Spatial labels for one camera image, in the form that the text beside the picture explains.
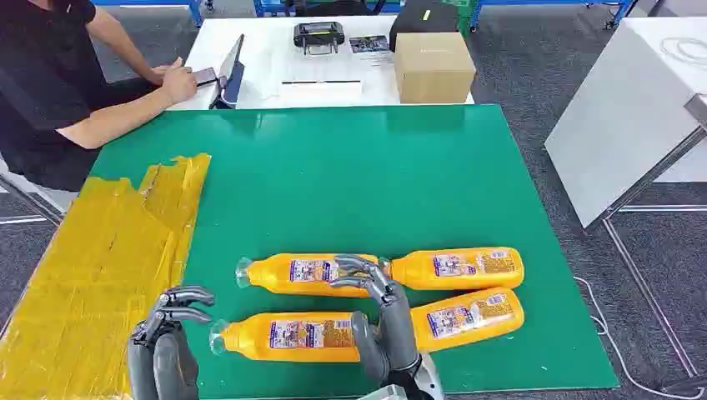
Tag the yellow sheet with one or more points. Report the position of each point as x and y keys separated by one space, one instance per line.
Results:
x=94 y=276

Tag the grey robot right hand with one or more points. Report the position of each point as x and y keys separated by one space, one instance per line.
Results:
x=399 y=331

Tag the black handheld controller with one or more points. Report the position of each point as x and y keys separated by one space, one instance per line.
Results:
x=318 y=34

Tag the person's left hand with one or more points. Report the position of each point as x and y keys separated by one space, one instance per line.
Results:
x=160 y=70

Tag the grey metal stool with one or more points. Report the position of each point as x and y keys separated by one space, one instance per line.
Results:
x=33 y=201

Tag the green mat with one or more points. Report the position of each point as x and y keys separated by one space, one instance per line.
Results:
x=359 y=182

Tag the person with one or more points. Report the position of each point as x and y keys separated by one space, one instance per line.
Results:
x=38 y=66

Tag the brown cardboard box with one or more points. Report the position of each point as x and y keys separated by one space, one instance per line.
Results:
x=433 y=69

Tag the orange drink bottle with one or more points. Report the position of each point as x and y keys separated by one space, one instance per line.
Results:
x=254 y=338
x=276 y=274
x=469 y=320
x=414 y=270

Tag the blue metal frame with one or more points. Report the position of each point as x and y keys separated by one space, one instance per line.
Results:
x=276 y=5
x=552 y=2

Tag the printed leaflet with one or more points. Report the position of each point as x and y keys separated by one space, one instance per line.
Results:
x=369 y=44

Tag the person's right hand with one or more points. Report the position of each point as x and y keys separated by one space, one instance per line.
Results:
x=179 y=83

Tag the flat white box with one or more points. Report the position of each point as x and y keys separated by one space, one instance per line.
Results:
x=320 y=91

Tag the black box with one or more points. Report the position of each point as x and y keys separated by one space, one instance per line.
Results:
x=422 y=19

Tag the large white table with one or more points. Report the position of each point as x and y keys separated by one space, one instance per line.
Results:
x=618 y=110

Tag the tablet with blue case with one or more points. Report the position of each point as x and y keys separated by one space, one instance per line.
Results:
x=232 y=72

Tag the dark phone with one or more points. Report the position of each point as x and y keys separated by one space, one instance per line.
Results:
x=205 y=76

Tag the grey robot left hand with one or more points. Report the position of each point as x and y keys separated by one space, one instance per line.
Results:
x=165 y=359

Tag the green crate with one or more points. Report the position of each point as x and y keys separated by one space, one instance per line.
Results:
x=465 y=14

